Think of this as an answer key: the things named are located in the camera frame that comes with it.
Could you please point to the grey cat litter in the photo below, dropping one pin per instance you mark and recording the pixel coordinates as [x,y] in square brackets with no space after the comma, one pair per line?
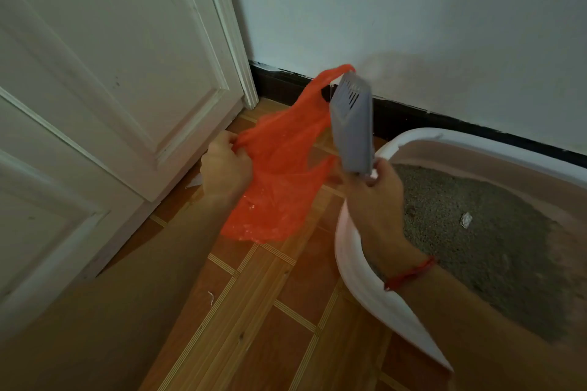
[481,258]

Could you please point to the person's left forearm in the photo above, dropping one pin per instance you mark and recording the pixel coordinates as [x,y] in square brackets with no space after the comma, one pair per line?
[91,313]

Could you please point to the orange plastic bag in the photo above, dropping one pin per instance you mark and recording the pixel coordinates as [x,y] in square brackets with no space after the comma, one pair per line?
[275,175]

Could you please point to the white pink cat litter box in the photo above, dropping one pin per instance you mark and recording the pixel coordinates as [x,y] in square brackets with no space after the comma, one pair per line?
[367,285]

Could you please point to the flat white paper piece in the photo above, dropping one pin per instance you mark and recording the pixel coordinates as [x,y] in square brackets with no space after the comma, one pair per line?
[196,181]

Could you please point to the small white paper scrap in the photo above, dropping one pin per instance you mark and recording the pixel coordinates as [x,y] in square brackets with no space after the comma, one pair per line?
[466,220]

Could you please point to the white wooden cabinet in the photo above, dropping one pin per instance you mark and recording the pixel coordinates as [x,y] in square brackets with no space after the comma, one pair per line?
[224,15]

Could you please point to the person's right hand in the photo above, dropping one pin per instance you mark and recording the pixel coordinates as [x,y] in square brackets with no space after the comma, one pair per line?
[380,216]

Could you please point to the white panel cabinet door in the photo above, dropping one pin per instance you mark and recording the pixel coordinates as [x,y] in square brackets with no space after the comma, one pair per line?
[46,221]
[114,61]

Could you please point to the person's left hand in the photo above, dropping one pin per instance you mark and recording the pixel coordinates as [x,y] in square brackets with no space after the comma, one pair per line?
[227,171]

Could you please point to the grey plastic litter scoop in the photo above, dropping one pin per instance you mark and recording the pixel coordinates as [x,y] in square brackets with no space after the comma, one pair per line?
[353,138]

